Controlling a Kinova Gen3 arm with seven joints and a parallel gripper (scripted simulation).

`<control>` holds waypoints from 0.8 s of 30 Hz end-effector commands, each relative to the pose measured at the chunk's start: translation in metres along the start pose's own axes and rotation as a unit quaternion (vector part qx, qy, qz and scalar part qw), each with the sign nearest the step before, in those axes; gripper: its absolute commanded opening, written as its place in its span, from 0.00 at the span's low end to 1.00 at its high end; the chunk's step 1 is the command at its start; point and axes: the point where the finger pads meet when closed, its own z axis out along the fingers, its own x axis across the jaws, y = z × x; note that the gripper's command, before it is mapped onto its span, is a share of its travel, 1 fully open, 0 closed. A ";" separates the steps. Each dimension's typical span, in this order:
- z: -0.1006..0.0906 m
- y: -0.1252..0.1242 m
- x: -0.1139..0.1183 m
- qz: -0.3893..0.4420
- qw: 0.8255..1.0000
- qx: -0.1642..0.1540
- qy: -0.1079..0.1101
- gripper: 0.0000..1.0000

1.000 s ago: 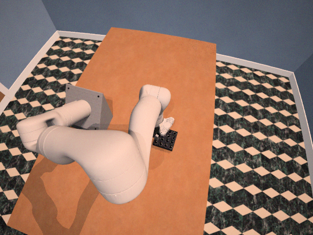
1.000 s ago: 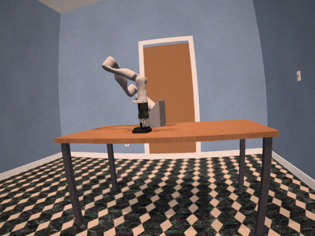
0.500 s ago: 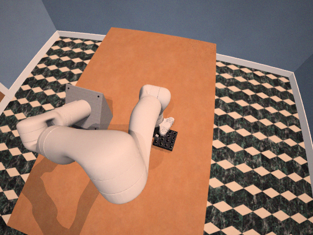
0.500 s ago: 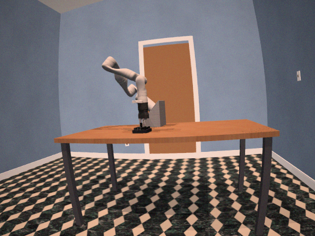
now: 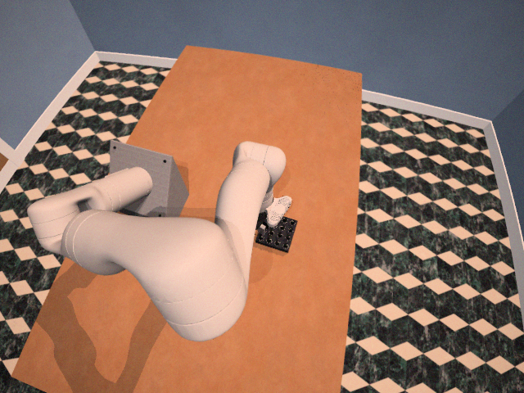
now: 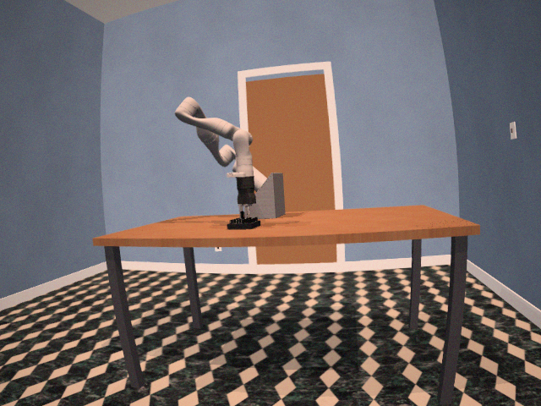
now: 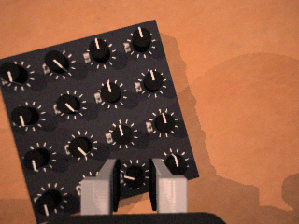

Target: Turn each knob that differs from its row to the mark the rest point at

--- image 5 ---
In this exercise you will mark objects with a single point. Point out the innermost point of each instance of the black knob box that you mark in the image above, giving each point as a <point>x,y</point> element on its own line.
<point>280,236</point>

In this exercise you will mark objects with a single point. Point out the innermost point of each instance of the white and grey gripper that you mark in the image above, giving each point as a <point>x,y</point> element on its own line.
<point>271,212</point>

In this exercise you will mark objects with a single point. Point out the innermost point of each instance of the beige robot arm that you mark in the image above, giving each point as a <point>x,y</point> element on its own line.
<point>196,272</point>

